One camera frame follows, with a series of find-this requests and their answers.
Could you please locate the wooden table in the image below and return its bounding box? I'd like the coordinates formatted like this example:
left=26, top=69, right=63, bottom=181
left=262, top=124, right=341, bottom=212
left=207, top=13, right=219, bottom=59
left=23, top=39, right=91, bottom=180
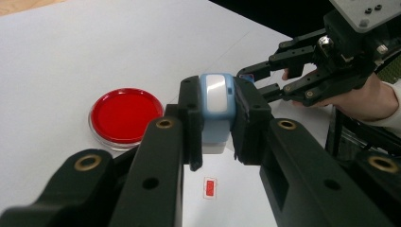
left=0, top=0, right=66, bottom=17

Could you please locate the white paper sheet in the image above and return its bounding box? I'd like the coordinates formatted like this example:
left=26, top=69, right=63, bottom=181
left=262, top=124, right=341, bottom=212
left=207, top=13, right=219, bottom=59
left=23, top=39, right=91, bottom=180
left=183, top=146, right=279, bottom=227

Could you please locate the round red ink pad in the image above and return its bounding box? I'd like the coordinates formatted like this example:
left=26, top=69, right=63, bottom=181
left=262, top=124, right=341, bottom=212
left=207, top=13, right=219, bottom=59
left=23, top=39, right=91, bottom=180
left=88, top=87, right=166, bottom=151

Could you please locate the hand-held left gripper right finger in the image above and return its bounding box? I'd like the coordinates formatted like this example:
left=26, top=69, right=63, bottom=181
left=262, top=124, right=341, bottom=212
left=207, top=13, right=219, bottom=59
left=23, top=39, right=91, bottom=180
left=231, top=76, right=395, bottom=227

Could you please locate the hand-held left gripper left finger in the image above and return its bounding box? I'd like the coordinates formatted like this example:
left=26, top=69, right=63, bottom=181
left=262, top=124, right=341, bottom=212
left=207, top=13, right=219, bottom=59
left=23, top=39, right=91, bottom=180
left=108, top=75, right=204, bottom=227

